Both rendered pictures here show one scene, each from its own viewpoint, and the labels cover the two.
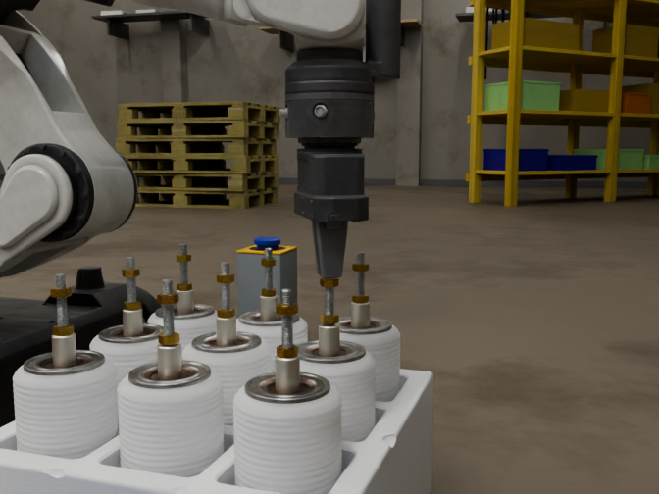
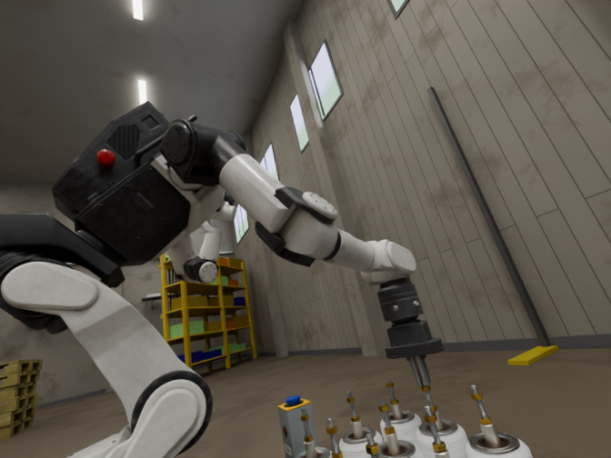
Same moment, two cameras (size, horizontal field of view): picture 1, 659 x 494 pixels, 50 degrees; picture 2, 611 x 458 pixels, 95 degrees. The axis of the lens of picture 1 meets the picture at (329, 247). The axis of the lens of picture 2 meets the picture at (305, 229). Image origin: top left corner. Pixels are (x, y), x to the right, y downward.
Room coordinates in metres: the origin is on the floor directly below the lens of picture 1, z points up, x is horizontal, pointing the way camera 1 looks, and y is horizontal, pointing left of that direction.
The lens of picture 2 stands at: (0.38, 0.62, 0.50)
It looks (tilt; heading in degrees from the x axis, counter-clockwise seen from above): 19 degrees up; 313
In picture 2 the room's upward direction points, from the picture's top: 12 degrees counter-clockwise
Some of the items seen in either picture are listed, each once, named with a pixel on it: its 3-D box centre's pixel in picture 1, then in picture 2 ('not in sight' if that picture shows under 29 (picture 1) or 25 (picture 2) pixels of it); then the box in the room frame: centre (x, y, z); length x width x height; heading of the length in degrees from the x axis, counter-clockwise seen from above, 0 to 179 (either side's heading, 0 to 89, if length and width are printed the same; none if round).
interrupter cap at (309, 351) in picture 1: (329, 352); (437, 428); (0.72, 0.00, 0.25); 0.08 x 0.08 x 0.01
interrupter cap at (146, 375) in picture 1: (170, 374); not in sight; (0.64, 0.15, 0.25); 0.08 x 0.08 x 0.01
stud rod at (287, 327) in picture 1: (286, 331); (481, 408); (0.61, 0.04, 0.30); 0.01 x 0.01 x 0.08
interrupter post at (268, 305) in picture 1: (269, 308); (357, 429); (0.87, 0.08, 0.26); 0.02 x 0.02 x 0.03
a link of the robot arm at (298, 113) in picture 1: (327, 157); (405, 325); (0.72, 0.00, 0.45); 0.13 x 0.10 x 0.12; 15
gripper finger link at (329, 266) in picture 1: (332, 247); (425, 368); (0.71, 0.00, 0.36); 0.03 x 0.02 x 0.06; 105
